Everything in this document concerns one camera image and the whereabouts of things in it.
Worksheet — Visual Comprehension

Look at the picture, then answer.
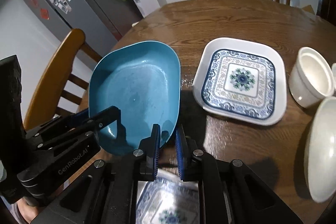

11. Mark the white blue patterned square plate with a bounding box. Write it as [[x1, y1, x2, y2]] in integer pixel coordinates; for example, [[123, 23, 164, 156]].
[[193, 38, 287, 126]]

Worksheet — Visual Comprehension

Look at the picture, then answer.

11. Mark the large white bowl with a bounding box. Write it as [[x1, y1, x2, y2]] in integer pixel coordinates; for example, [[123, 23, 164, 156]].
[[304, 97, 335, 203]]

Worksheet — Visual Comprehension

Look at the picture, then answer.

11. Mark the white ramekin cup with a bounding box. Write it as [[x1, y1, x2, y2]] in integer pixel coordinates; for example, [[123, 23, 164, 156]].
[[288, 47, 335, 109]]

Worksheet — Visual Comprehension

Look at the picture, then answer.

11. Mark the small white bowl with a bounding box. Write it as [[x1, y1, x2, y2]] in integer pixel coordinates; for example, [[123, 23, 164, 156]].
[[331, 63, 336, 83]]

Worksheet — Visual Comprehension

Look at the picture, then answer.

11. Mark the left hand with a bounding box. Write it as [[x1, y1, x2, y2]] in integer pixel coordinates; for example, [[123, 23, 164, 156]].
[[14, 198, 41, 223]]

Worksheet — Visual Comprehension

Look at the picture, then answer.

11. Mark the wooden chair left side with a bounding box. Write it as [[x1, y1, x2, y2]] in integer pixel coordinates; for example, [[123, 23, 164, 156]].
[[23, 28, 102, 131]]

